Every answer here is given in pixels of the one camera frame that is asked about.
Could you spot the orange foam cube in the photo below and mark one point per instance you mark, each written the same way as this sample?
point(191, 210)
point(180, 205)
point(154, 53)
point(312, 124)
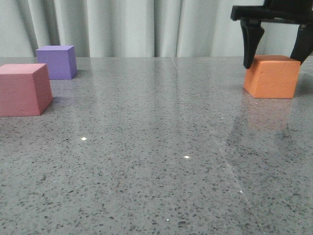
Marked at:
point(272, 76)

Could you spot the purple foam cube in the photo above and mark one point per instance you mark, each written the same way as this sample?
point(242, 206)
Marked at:
point(60, 60)

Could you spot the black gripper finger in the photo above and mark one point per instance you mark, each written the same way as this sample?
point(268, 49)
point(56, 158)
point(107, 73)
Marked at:
point(303, 46)
point(252, 34)

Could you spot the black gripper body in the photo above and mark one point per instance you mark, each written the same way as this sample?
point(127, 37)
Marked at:
point(276, 11)

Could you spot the grey-green curtain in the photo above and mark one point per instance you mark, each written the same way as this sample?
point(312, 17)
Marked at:
point(122, 28)

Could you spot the pink foam cube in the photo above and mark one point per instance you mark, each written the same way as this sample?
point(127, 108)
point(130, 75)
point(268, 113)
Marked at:
point(24, 90)

